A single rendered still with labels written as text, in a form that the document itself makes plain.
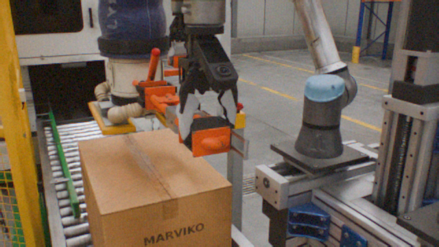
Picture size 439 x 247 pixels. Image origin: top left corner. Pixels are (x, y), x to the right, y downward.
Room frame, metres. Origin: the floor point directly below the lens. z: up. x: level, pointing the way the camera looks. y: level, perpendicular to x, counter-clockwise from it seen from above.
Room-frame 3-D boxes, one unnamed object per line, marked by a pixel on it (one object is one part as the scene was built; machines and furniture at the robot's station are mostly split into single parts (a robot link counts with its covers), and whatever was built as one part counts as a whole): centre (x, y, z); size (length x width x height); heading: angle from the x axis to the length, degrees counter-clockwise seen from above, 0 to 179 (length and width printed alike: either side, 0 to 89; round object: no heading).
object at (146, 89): (1.00, 0.17, 1.25); 0.10 x 0.08 x 0.06; 115
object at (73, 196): (2.15, 1.03, 0.60); 1.60 x 0.10 x 0.09; 27
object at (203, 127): (0.68, 0.03, 1.25); 0.08 x 0.07 x 0.05; 25
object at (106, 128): (1.18, 0.36, 1.14); 0.34 x 0.10 x 0.05; 25
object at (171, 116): (0.80, 0.08, 1.24); 0.07 x 0.07 x 0.04; 25
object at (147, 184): (1.22, 0.26, 0.75); 0.60 x 0.40 x 0.40; 25
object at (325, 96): (1.11, -0.33, 1.20); 0.13 x 0.12 x 0.14; 146
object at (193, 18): (0.69, 0.03, 1.47); 0.08 x 0.08 x 0.05
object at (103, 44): (1.23, 0.27, 1.36); 0.23 x 0.23 x 0.04
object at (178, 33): (1.58, 0.15, 1.39); 0.09 x 0.08 x 0.12; 25
